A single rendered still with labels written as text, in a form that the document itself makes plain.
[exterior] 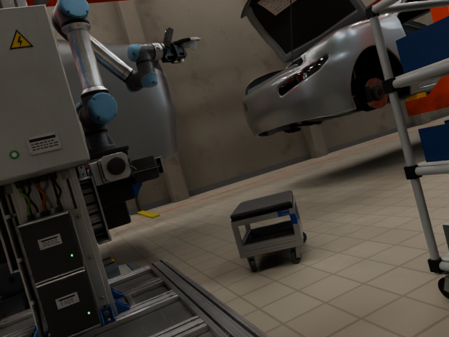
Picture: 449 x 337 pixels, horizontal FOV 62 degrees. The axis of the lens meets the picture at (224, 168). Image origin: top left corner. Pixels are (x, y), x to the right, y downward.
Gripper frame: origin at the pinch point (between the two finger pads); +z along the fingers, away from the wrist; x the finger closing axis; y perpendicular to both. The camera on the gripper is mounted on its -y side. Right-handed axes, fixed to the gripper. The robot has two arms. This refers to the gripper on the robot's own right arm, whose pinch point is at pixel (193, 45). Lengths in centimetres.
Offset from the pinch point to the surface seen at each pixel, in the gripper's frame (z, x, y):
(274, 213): 19, -8, 94
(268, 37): 282, -196, -111
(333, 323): -20, 46, 131
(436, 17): 285, 2, -15
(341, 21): 280, -87, -66
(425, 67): 5, 95, 61
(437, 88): 290, -23, 48
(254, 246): 9, -22, 107
